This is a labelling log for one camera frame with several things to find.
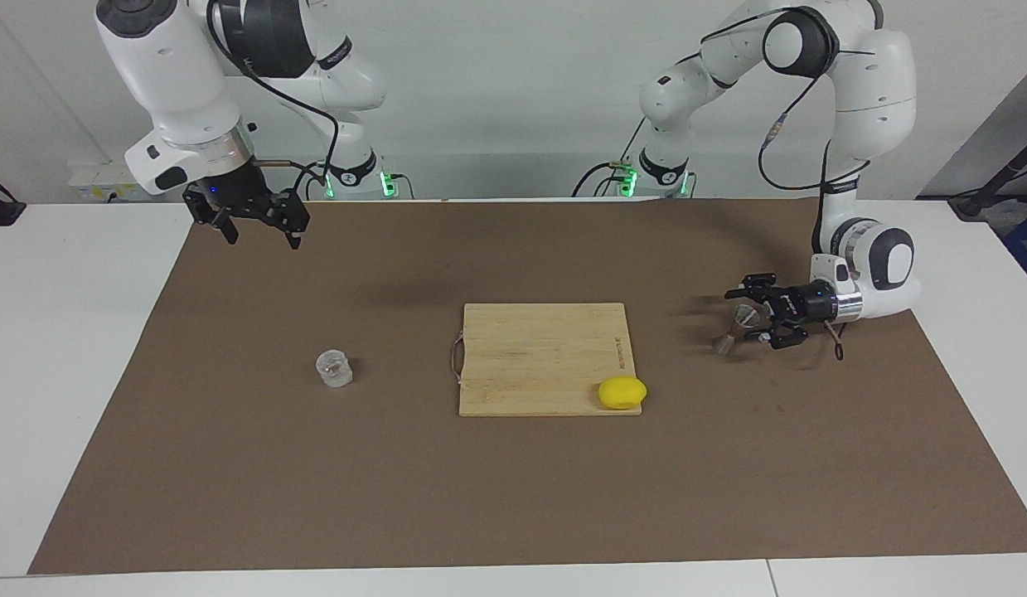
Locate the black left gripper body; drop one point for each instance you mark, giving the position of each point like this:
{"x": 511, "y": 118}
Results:
{"x": 811, "y": 303}

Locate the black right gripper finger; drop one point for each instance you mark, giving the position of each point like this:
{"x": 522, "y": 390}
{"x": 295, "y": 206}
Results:
{"x": 291, "y": 214}
{"x": 206, "y": 207}

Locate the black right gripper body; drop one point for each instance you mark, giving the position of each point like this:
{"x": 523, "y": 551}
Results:
{"x": 235, "y": 195}

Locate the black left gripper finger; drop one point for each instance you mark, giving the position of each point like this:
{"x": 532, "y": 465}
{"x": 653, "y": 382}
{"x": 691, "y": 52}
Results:
{"x": 778, "y": 336}
{"x": 758, "y": 286}

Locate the steel double jigger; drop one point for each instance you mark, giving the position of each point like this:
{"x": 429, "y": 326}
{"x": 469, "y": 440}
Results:
{"x": 743, "y": 317}

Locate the small clear glass cup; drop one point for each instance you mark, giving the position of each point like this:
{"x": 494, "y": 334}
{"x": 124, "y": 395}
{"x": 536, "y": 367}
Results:
{"x": 334, "y": 370}

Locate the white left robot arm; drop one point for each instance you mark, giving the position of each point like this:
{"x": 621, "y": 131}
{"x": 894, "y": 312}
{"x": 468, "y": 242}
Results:
{"x": 869, "y": 83}

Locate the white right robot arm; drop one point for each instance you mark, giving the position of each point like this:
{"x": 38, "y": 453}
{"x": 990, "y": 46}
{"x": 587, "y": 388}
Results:
{"x": 173, "y": 75}

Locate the white power strip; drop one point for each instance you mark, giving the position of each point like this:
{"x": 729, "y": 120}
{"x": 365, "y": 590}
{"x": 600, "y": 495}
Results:
{"x": 107, "y": 182}

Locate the yellow lemon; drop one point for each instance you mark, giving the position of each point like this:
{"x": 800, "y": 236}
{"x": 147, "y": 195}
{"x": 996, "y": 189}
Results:
{"x": 622, "y": 393}

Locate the black stand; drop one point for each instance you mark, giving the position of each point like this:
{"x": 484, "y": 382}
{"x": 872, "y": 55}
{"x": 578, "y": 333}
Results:
{"x": 998, "y": 178}

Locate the bamboo cutting board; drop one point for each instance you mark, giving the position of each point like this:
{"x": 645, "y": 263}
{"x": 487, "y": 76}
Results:
{"x": 538, "y": 356}

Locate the brown table mat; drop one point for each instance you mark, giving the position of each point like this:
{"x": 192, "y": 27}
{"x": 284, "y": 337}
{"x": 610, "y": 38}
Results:
{"x": 314, "y": 497}

